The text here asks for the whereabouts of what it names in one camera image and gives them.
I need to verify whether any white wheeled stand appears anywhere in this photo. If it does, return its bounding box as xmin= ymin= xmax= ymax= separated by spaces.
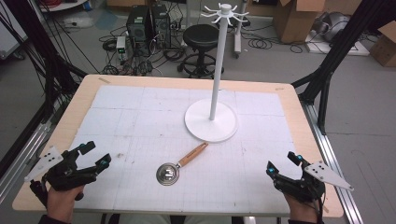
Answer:
xmin=233 ymin=0 xmax=250 ymax=60

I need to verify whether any white hook rack stand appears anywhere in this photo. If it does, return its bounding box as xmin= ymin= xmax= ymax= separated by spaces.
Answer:
xmin=183 ymin=2 xmax=250 ymax=144

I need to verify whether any tangle of black floor cables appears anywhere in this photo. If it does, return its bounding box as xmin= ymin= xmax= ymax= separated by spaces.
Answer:
xmin=98 ymin=24 xmax=188 ymax=77

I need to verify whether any black computer tower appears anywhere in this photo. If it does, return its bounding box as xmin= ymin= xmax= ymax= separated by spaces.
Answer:
xmin=150 ymin=3 xmax=173 ymax=49
xmin=125 ymin=5 xmax=152 ymax=49

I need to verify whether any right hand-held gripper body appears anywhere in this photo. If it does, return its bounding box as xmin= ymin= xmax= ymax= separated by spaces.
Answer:
xmin=275 ymin=160 xmax=355 ymax=203

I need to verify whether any aluminium rail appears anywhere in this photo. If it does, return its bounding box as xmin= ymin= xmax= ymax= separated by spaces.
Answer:
xmin=0 ymin=120 xmax=53 ymax=203
xmin=299 ymin=100 xmax=364 ymax=224

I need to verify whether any small cardboard box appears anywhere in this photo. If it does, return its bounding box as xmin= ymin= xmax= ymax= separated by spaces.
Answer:
xmin=369 ymin=21 xmax=396 ymax=68

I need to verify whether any grey round machine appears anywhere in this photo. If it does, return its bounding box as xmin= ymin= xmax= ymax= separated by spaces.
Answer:
xmin=313 ymin=11 xmax=352 ymax=43

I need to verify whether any person's left hand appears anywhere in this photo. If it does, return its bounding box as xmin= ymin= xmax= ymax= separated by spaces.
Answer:
xmin=46 ymin=184 xmax=86 ymax=224

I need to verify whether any metal scoop with wooden handle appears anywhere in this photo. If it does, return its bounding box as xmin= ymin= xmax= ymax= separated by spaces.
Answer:
xmin=155 ymin=141 xmax=210 ymax=188

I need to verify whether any large open cardboard box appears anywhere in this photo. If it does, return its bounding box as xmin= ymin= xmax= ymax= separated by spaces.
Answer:
xmin=273 ymin=0 xmax=334 ymax=45

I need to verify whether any person's right hand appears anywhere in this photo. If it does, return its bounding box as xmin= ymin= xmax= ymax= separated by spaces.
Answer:
xmin=284 ymin=193 xmax=322 ymax=223

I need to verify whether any black round stool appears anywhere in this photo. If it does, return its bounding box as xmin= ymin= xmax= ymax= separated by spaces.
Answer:
xmin=177 ymin=23 xmax=226 ymax=79

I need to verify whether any coiled black cable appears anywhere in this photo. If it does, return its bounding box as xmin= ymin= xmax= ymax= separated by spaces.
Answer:
xmin=247 ymin=36 xmax=273 ymax=50

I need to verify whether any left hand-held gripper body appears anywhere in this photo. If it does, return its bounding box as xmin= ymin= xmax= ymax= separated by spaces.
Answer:
xmin=23 ymin=145 xmax=98 ymax=207

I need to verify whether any white grid mat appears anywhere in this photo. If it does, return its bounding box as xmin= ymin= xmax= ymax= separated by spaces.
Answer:
xmin=68 ymin=84 xmax=305 ymax=217

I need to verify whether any white flat board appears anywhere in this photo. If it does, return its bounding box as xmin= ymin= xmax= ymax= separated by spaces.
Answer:
xmin=304 ymin=29 xmax=372 ymax=57

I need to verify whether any small grey power box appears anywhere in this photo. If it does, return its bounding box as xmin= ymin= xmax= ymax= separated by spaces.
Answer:
xmin=115 ymin=35 xmax=128 ymax=61

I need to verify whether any black metal frame stand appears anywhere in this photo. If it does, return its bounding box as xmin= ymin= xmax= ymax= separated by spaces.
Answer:
xmin=0 ymin=0 xmax=89 ymax=178
xmin=291 ymin=0 xmax=396 ymax=136

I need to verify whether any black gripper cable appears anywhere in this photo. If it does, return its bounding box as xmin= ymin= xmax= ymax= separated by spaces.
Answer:
xmin=313 ymin=186 xmax=329 ymax=217

